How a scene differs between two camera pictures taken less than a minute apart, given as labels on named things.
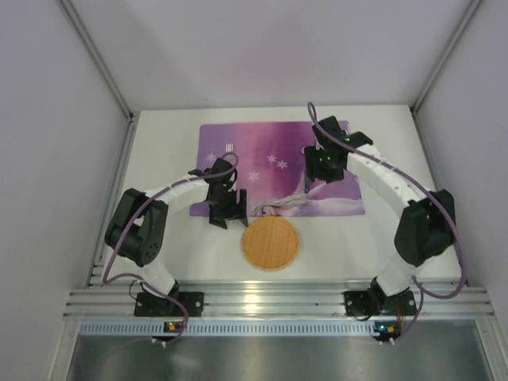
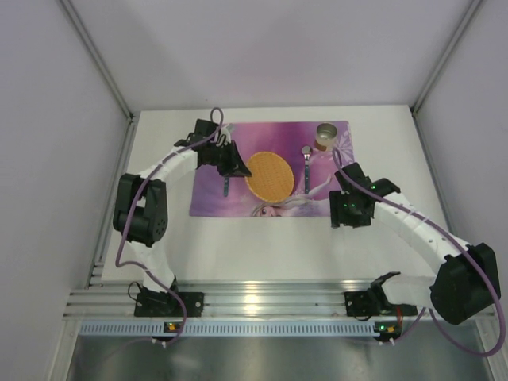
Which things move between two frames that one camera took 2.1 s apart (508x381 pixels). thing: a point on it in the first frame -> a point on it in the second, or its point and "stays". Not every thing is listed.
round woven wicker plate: [271, 243] -> [272, 178]
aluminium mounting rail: [279, 298] stays
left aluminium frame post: [130, 117] stays
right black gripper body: [323, 173] -> [343, 214]
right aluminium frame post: [418, 101] stays
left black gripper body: [227, 212] -> [228, 157]
